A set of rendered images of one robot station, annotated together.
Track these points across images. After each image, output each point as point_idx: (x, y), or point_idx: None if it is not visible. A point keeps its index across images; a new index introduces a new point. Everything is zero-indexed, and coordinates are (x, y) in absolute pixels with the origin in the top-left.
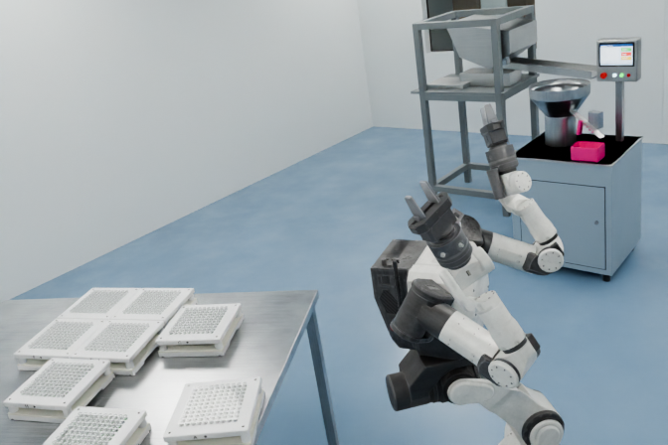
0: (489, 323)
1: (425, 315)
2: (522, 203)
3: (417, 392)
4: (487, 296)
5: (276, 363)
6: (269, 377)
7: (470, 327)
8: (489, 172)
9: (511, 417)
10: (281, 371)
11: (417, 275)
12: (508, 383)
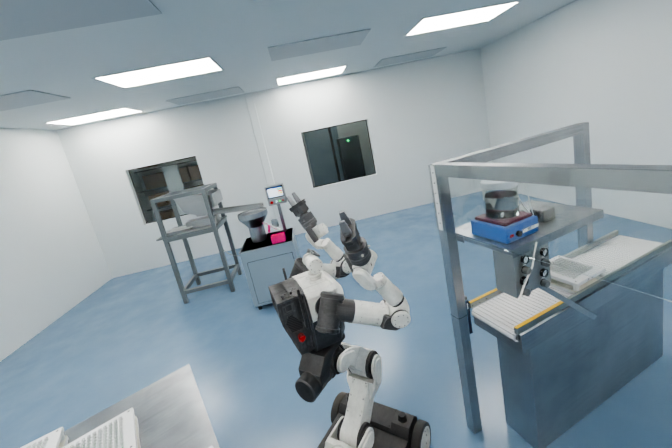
0: (387, 291)
1: (341, 309)
2: (322, 242)
3: (324, 378)
4: (378, 276)
5: (203, 430)
6: (208, 445)
7: (367, 303)
8: (307, 228)
9: (360, 365)
10: (214, 433)
11: (311, 294)
12: (405, 323)
